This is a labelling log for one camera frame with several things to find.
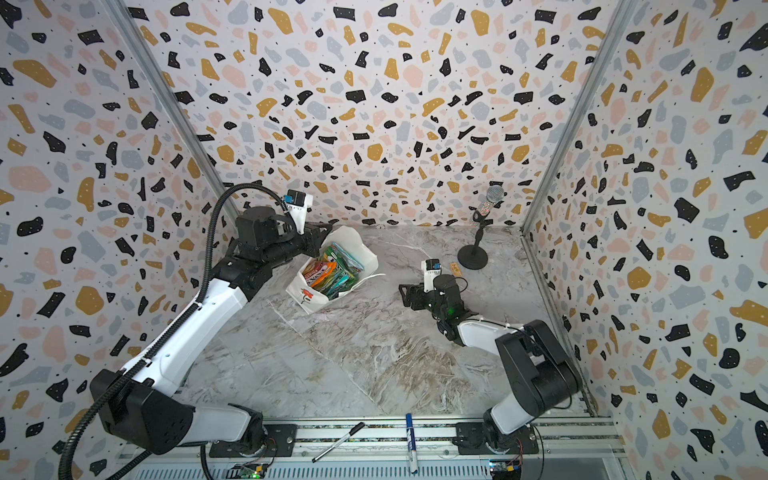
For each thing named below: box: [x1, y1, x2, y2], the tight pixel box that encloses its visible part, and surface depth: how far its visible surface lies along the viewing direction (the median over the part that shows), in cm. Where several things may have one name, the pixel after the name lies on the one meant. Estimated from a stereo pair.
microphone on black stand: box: [457, 185, 505, 270], surface depth 114 cm
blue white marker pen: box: [405, 413, 418, 474], surface depth 74 cm
